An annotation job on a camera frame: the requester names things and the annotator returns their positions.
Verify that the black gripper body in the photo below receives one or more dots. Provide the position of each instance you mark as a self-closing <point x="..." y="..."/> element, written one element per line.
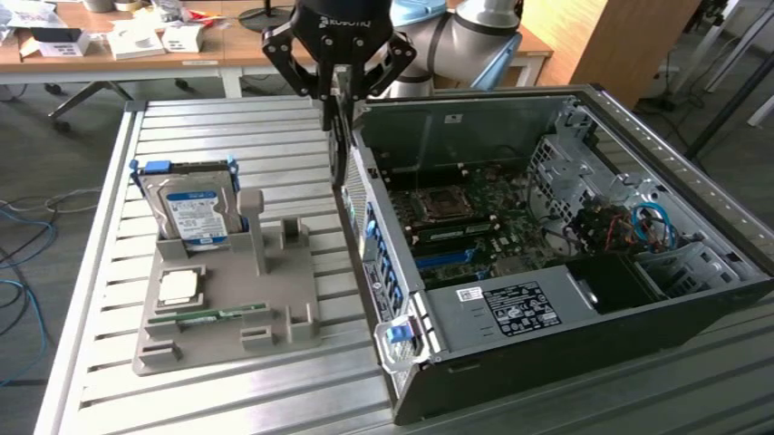
<point x="339" y="27"/>

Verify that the black Nvidia graphics card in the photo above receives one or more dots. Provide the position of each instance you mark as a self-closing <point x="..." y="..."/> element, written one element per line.
<point x="342" y="149"/>

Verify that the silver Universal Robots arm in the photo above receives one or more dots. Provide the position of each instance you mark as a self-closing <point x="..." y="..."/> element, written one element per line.
<point x="459" y="36"/>

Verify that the black lamp base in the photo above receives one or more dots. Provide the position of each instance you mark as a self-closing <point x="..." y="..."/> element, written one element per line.
<point x="260" y="22"/>

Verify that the small white labelled box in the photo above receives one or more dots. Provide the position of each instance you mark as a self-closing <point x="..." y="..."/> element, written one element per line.
<point x="182" y="41"/>

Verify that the metal CPU socket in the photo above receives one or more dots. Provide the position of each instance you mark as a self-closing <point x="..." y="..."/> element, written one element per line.
<point x="442" y="204"/>

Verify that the hard disk blue caddy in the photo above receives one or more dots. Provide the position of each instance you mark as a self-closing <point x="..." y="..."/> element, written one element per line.
<point x="194" y="213"/>

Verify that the flat white open box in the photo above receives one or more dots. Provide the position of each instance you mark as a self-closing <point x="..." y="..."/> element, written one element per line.
<point x="130" y="50"/>

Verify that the beige tape roll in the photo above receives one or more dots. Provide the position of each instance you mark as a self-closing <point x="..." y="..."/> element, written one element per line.
<point x="118" y="6"/>

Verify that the silver perforated drive cage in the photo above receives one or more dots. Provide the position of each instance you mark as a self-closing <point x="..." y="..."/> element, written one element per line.
<point x="562" y="181"/>

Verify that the wooden cabinet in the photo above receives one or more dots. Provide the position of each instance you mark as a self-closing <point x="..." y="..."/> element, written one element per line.
<point x="635" y="45"/>

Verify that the blue expansion slot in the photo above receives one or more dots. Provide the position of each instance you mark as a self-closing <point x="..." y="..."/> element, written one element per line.
<point x="445" y="259"/>

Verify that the grey cup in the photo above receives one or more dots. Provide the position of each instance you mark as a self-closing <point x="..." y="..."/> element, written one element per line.
<point x="96" y="5"/>

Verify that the green motherboard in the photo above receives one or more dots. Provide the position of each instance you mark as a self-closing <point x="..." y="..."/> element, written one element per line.
<point x="519" y="226"/>

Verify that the grey plastic parts rack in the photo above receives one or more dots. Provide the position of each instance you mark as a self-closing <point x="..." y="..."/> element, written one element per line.
<point x="242" y="290"/>

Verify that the white box black lid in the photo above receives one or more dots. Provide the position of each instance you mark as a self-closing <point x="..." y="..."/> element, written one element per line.
<point x="63" y="49"/>

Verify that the silver CPU chip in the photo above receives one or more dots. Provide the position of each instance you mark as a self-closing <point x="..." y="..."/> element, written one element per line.
<point x="178" y="287"/>

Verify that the silver chipset heatsink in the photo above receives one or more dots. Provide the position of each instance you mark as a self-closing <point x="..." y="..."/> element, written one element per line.
<point x="514" y="268"/>

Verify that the clear plastic bag pile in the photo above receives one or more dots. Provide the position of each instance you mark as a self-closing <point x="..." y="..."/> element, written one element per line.
<point x="30" y="18"/>

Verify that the green loose RAM stick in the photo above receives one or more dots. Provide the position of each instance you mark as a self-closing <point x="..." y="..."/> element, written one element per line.
<point x="199" y="316"/>

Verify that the blue case latch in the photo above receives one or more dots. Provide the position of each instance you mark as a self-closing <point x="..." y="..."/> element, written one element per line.
<point x="399" y="333"/>

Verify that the grey power supply unit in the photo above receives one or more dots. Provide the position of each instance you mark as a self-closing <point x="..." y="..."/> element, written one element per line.
<point x="459" y="326"/>

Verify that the silver disk bay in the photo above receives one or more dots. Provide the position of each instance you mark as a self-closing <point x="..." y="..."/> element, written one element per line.
<point x="689" y="272"/>

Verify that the black open PC case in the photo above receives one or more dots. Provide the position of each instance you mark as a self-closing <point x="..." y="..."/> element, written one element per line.
<point x="545" y="362"/>

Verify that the wooden desk white frame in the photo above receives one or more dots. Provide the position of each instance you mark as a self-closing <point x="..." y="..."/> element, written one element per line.
<point x="242" y="50"/>
<point x="91" y="63"/>

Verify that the black partition frame post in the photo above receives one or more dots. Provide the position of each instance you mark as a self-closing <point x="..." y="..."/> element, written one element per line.
<point x="726" y="95"/>

